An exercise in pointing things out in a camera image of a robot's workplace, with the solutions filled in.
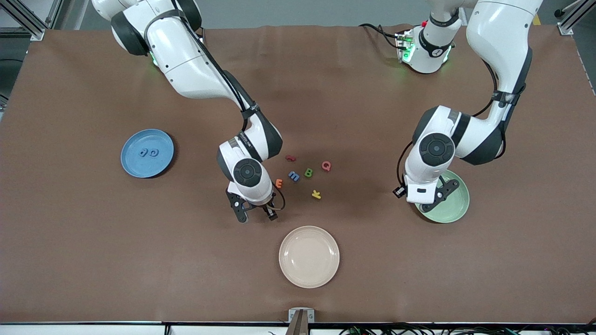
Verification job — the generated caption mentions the green plate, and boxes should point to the green plate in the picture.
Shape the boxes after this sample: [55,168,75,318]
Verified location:
[416,168,470,224]

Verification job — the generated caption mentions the blue plate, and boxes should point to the blue plate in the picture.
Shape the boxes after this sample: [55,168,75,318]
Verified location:
[120,128,175,179]

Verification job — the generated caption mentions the beige plate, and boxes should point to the beige plate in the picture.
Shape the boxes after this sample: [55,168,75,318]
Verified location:
[278,226,340,289]

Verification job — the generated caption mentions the aluminium frame profile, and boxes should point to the aluminium frame profile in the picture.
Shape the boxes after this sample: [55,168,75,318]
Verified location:
[0,0,63,41]
[554,0,596,36]

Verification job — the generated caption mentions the black left base cable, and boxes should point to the black left base cable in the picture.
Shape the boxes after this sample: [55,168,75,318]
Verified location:
[359,22,402,51]

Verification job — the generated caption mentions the brown table cover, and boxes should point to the brown table cover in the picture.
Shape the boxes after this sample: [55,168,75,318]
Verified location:
[0,24,596,324]

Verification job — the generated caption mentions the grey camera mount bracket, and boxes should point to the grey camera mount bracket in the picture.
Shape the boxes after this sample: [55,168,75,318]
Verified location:
[286,308,315,335]

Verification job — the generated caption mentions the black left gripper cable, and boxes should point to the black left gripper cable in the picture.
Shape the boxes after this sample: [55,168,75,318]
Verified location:
[396,141,416,189]

